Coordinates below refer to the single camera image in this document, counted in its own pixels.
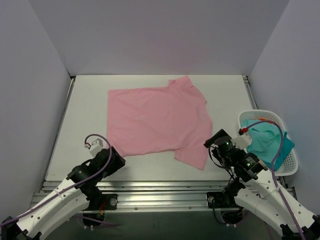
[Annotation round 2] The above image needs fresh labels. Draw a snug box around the aluminium front rail frame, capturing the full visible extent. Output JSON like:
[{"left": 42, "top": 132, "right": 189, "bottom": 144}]
[{"left": 27, "top": 177, "right": 300, "bottom": 215}]

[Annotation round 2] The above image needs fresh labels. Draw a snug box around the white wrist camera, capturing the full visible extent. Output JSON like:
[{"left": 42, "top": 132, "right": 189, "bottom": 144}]
[
  {"left": 232, "top": 127, "right": 252, "bottom": 151},
  {"left": 84, "top": 138, "right": 103, "bottom": 157}
]

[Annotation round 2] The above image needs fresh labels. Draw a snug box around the white plastic laundry basket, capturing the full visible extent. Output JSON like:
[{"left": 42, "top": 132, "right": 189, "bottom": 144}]
[{"left": 237, "top": 109, "right": 299, "bottom": 177}]

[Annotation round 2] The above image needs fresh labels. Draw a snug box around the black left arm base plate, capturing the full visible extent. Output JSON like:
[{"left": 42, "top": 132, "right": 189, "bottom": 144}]
[{"left": 86, "top": 194, "right": 118, "bottom": 212}]

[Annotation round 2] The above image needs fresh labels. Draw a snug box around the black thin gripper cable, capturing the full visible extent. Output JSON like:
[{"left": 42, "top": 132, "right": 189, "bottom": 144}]
[{"left": 208, "top": 146, "right": 236, "bottom": 181}]

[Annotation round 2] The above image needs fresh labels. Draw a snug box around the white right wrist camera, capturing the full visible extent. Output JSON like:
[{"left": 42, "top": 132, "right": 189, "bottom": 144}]
[{"left": 232, "top": 127, "right": 252, "bottom": 151}]

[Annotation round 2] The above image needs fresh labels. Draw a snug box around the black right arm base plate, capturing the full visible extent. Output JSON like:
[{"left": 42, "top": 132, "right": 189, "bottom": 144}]
[{"left": 206, "top": 191, "right": 239, "bottom": 209}]

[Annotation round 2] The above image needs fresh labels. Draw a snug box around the pink t shirt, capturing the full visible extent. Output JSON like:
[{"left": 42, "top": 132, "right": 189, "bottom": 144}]
[{"left": 106, "top": 76, "right": 213, "bottom": 170}]

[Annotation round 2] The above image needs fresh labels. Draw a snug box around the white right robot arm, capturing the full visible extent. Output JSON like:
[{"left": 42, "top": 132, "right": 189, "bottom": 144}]
[{"left": 204, "top": 129, "right": 320, "bottom": 240}]

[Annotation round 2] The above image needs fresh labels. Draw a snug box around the teal t shirt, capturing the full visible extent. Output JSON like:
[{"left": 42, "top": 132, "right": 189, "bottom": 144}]
[{"left": 247, "top": 122, "right": 295, "bottom": 171}]

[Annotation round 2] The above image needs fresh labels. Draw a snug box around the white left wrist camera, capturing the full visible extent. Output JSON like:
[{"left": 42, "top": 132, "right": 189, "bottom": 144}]
[{"left": 84, "top": 138, "right": 103, "bottom": 157}]

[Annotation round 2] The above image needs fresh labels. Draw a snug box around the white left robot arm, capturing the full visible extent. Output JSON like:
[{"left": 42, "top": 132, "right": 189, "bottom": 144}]
[{"left": 0, "top": 148, "right": 126, "bottom": 240}]

